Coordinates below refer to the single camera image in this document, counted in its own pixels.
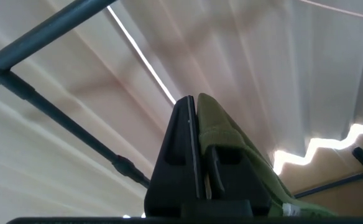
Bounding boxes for green printed shirt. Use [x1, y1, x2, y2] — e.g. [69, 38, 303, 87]
[196, 92, 338, 218]

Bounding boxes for pink clothes hanger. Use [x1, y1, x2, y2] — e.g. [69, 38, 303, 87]
[298, 0, 363, 23]

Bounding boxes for beige curtain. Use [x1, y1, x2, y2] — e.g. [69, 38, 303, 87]
[0, 0, 363, 218]

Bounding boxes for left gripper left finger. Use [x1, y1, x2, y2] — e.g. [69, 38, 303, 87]
[144, 95, 206, 218]

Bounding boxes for black clothes rack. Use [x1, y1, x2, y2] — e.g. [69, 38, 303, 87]
[0, 0, 363, 200]

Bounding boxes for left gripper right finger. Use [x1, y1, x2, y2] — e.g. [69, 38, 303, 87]
[206, 144, 272, 217]

